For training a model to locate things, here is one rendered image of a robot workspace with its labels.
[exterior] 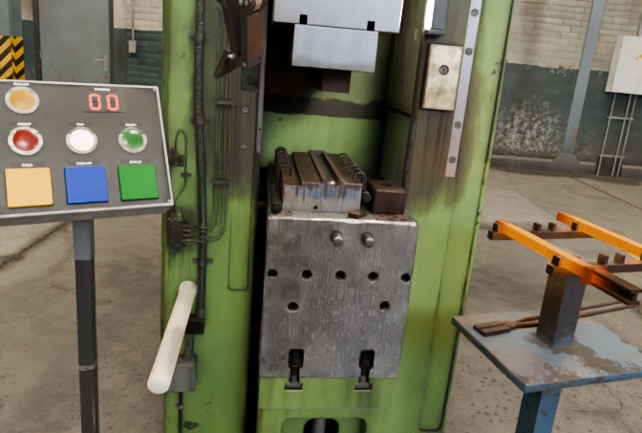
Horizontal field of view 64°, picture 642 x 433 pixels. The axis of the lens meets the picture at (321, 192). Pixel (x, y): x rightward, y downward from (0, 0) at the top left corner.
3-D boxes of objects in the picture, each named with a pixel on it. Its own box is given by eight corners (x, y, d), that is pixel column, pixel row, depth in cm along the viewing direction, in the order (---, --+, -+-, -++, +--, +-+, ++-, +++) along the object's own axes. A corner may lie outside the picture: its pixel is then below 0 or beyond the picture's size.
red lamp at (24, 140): (35, 154, 98) (33, 131, 97) (10, 152, 98) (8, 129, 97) (42, 150, 101) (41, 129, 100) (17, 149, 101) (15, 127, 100)
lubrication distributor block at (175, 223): (188, 258, 141) (189, 210, 137) (165, 257, 140) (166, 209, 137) (190, 253, 144) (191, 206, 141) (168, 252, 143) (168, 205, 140)
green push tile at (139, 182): (158, 197, 109) (154, 163, 110) (122, 200, 105) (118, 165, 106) (156, 200, 110) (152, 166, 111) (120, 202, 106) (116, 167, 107)
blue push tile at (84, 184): (108, 200, 103) (105, 165, 105) (67, 203, 99) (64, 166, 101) (107, 202, 105) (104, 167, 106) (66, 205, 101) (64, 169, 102)
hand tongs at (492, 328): (628, 300, 153) (629, 296, 153) (641, 307, 150) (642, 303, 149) (472, 328, 128) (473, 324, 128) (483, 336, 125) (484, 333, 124)
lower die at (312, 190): (359, 213, 132) (362, 181, 130) (282, 209, 129) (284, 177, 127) (336, 176, 172) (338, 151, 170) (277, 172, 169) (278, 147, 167)
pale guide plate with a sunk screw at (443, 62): (454, 111, 140) (463, 46, 136) (422, 108, 139) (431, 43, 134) (451, 110, 142) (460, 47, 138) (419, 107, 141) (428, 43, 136)
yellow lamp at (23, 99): (32, 113, 100) (31, 90, 99) (7, 111, 99) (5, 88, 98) (38, 111, 103) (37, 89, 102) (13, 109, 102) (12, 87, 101)
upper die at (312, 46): (374, 73, 123) (378, 32, 120) (291, 65, 120) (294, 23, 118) (346, 68, 163) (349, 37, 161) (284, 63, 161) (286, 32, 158)
